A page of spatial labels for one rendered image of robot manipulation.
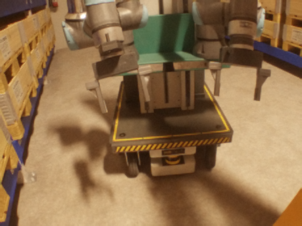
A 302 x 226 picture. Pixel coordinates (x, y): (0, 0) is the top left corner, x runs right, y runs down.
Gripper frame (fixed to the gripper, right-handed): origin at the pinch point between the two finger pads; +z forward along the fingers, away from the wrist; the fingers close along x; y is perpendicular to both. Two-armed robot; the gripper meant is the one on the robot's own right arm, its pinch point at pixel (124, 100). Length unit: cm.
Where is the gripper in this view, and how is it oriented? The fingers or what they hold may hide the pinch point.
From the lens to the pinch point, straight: 71.3
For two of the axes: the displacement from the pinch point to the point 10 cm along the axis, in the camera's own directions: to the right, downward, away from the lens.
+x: -9.6, 2.6, -0.7
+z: 2.5, 9.6, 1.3
